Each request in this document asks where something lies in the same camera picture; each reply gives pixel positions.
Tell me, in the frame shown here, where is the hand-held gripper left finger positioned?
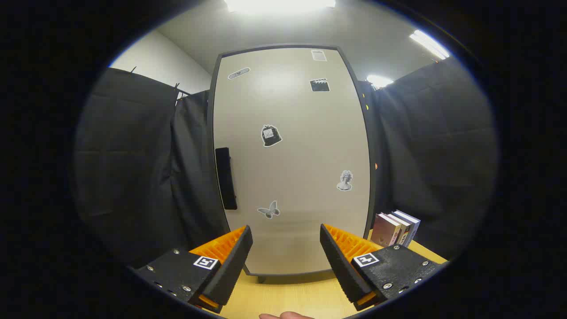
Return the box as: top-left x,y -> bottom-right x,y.
132,225 -> 253,314

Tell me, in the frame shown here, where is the dark grey cabinet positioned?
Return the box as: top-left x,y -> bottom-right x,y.
207,43 -> 377,284

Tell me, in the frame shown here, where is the pink cover book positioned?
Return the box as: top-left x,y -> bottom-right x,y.
371,213 -> 401,247

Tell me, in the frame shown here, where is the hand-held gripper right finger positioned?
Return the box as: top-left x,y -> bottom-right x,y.
320,224 -> 447,311

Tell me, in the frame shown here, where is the black backdrop cloth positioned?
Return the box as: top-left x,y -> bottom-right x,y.
73,57 -> 500,268

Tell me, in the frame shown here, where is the black door handle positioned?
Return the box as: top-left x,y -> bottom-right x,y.
215,147 -> 238,210

